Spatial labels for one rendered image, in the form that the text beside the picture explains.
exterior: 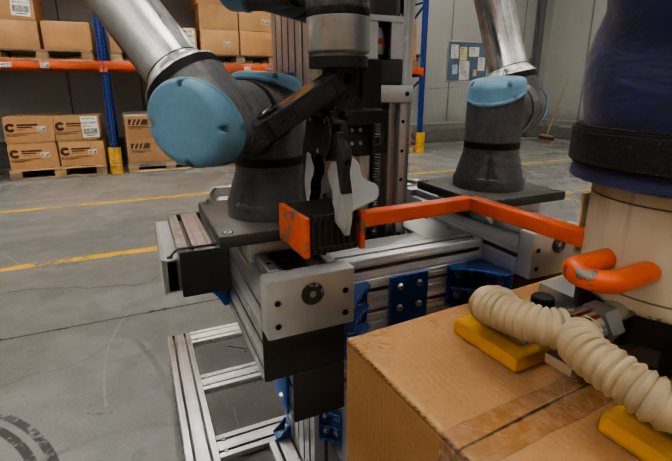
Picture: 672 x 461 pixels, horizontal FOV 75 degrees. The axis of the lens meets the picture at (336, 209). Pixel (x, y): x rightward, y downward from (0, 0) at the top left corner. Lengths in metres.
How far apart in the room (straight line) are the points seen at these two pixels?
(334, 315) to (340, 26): 0.40
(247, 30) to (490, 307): 7.24
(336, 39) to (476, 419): 0.42
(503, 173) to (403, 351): 0.52
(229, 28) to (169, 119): 6.94
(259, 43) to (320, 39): 7.09
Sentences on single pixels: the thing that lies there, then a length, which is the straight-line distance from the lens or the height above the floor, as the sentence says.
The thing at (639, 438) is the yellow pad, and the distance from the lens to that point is 0.49.
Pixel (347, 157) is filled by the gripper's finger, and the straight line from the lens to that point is 0.50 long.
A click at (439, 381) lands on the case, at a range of 0.52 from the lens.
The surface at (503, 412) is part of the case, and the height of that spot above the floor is 0.94.
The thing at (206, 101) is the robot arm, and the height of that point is 1.23.
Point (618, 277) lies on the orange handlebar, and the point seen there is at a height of 1.08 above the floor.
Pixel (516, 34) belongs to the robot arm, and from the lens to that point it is 1.13.
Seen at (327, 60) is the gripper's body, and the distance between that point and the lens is 0.52.
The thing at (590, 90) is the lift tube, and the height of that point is 1.24.
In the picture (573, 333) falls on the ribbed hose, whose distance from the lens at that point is 0.46.
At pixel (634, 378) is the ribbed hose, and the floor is 1.03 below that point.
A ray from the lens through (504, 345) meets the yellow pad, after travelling 0.56.
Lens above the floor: 1.25
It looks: 15 degrees down
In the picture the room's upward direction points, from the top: straight up
